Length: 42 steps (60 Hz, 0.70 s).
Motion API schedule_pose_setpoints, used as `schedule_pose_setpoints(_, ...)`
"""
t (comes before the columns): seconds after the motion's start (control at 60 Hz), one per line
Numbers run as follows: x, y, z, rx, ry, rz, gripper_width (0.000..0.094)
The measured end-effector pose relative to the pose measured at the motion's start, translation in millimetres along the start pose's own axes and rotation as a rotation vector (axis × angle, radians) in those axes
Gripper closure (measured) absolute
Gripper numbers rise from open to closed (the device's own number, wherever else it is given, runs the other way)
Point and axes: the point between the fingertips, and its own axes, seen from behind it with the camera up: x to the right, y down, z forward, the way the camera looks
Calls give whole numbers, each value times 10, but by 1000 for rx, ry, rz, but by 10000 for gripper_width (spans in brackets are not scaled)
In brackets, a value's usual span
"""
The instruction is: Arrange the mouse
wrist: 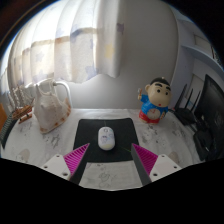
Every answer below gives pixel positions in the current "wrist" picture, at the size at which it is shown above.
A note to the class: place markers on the white wall shelf unit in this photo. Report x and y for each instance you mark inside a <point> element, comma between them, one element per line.
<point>200,56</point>

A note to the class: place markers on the cartoon boy figurine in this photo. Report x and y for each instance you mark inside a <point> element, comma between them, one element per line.
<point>155,103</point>

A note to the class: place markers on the large white conch shell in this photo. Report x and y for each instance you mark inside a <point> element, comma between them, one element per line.
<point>50,113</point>

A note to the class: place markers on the black router with antennas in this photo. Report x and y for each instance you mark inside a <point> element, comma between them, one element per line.
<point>185,115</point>

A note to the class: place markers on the black monitor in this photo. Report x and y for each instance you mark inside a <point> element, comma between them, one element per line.
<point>213,106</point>

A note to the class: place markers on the black green-lined mouse pad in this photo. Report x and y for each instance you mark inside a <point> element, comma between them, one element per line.
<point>86,133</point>

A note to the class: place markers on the white printed tablecloth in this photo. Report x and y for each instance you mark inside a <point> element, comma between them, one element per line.
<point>43,143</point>

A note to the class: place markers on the orange wooden chair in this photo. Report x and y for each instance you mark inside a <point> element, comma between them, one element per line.
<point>2,116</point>

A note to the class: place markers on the white cartoon-print computer mouse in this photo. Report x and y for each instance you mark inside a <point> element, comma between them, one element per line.
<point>106,138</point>

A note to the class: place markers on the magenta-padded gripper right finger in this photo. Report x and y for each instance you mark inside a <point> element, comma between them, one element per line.
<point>163,166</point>

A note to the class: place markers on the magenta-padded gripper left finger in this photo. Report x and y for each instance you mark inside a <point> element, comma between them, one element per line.
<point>56,165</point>

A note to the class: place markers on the black box device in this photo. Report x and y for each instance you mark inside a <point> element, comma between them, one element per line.
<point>206,143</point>

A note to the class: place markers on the black keyboard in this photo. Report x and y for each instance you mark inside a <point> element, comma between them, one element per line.
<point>6,130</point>

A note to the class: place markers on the white star-print curtain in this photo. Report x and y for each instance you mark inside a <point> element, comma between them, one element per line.
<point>66,43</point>

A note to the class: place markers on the white radiator pipe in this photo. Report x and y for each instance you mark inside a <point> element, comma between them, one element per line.
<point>66,88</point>

